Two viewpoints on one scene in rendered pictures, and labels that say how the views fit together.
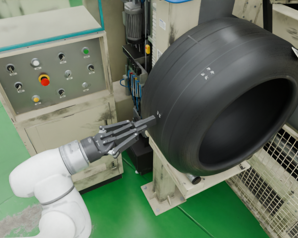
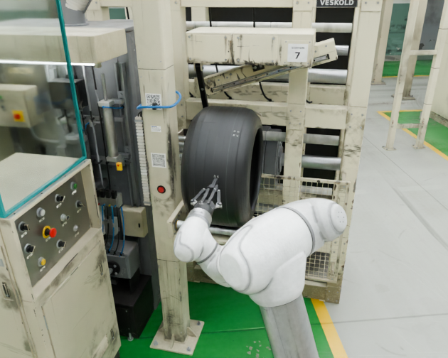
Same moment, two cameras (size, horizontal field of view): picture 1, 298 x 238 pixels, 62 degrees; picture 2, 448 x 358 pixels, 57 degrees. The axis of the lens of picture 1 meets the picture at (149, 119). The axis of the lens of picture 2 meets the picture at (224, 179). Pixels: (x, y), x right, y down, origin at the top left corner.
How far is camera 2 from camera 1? 1.27 m
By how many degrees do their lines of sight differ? 44
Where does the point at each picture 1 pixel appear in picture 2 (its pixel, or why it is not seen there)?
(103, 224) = not seen: outside the picture
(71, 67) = (65, 209)
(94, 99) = (89, 240)
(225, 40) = (227, 115)
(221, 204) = (232, 302)
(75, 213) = not seen: hidden behind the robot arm
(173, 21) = (168, 122)
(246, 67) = (249, 123)
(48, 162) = (198, 222)
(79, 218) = not seen: hidden behind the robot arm
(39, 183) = (204, 236)
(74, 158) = (206, 215)
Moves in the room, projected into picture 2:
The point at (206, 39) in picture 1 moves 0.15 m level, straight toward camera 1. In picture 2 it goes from (215, 119) to (237, 128)
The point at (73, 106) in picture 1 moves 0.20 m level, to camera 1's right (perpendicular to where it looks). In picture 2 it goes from (76, 255) to (113, 236)
